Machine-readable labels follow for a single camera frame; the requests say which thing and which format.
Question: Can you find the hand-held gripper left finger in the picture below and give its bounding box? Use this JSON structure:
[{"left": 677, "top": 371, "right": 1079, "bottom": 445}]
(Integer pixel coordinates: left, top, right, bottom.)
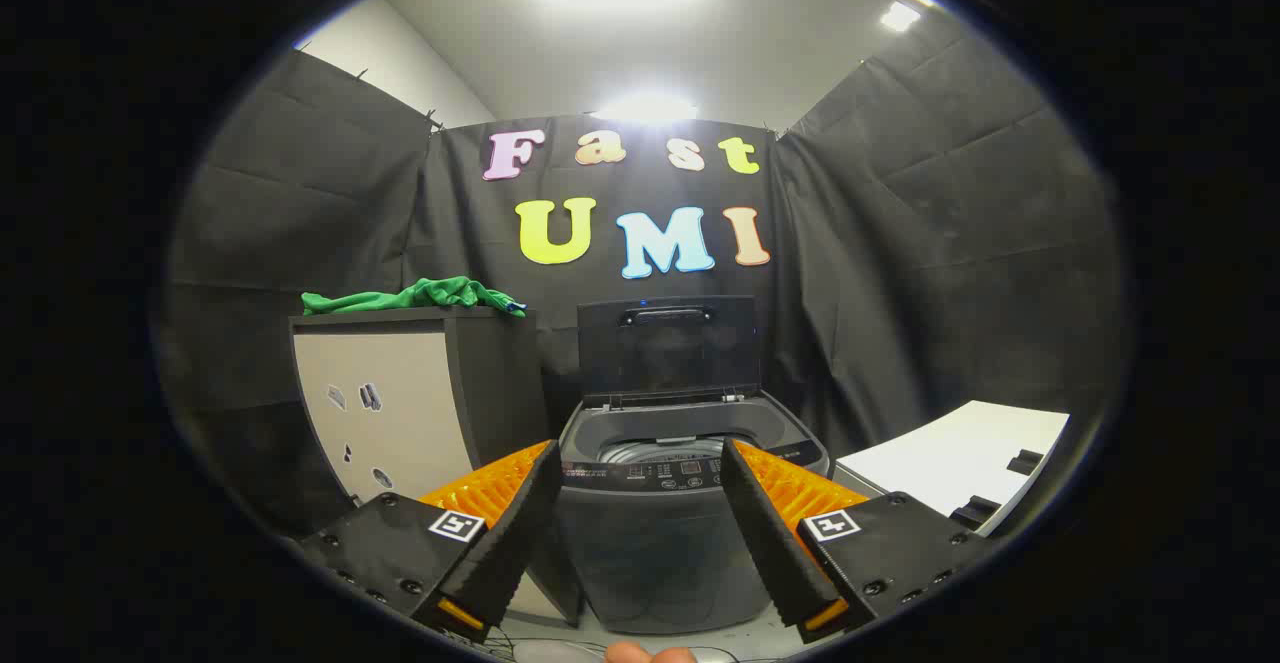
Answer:
[{"left": 300, "top": 440, "right": 563, "bottom": 644}]

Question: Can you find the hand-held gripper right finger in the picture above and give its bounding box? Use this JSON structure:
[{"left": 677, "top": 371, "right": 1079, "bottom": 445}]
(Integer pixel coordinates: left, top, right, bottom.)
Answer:
[{"left": 720, "top": 438, "right": 991, "bottom": 644}]

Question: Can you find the grey washing machine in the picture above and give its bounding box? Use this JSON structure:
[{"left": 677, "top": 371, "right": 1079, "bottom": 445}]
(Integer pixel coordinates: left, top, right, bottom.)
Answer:
[{"left": 555, "top": 391, "right": 831, "bottom": 636}]

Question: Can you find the green polo shirt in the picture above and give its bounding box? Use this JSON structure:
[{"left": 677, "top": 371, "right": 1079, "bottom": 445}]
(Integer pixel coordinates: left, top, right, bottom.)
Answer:
[{"left": 302, "top": 276, "right": 527, "bottom": 318}]

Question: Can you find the white table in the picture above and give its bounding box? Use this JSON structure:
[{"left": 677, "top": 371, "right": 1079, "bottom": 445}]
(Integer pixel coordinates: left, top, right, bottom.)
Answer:
[{"left": 835, "top": 401, "right": 1071, "bottom": 536}]

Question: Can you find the dark cabinet with beige door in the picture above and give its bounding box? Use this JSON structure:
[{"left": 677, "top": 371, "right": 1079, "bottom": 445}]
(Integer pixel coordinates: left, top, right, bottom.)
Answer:
[{"left": 290, "top": 305, "right": 586, "bottom": 627}]

